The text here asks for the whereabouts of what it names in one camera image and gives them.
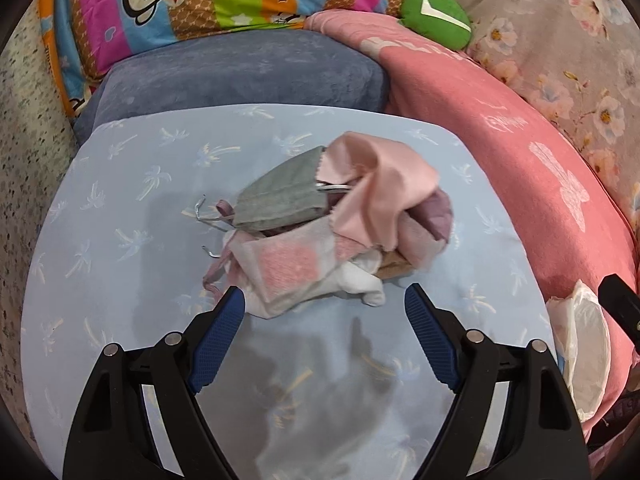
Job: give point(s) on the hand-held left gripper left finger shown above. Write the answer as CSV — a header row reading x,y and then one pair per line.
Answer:
x,y
216,340

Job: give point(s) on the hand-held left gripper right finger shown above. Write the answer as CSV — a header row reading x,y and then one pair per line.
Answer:
x,y
430,340

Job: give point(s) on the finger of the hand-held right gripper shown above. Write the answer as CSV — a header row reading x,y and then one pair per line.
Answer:
x,y
622,305

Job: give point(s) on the bin with white plastic bag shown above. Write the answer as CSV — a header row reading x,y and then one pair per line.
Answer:
x,y
580,340

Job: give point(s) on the pink and white sock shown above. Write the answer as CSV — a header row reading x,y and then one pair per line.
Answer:
x,y
285,265

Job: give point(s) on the brown cloth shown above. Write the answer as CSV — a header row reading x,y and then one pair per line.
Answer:
x,y
392,265

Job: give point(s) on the mauve cloth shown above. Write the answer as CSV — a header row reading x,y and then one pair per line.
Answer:
x,y
435,220

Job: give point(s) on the grey face mask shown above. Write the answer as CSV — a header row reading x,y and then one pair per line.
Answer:
x,y
280,195

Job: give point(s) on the light blue printed tablecloth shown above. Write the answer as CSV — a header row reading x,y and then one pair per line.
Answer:
x,y
125,210

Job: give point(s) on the pink cloth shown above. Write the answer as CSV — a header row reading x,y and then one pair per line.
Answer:
x,y
380,185

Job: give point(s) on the pink blanket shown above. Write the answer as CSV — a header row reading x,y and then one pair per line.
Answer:
x,y
500,125

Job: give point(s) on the blue-grey sofa cushion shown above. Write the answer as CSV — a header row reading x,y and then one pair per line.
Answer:
x,y
240,75

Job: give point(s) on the grey floral sheet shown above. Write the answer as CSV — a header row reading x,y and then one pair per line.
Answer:
x,y
565,35

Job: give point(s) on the green round cushion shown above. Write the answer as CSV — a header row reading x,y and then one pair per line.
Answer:
x,y
435,20

